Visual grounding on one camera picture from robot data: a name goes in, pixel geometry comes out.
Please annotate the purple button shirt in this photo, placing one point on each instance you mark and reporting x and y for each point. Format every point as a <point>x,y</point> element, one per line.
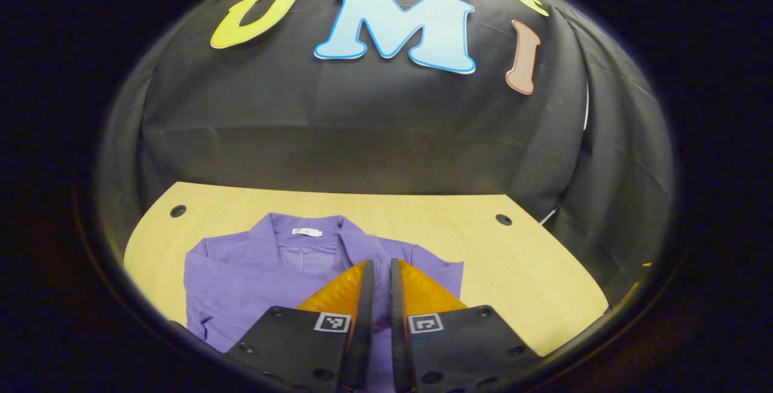
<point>253,284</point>

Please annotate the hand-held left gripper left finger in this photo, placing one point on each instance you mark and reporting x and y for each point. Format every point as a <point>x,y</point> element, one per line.
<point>364,332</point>

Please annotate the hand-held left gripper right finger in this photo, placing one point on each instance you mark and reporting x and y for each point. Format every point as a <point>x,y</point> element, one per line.
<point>398,338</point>

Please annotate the black backdrop cloth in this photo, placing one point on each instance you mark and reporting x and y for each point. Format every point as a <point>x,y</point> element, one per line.
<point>362,127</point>

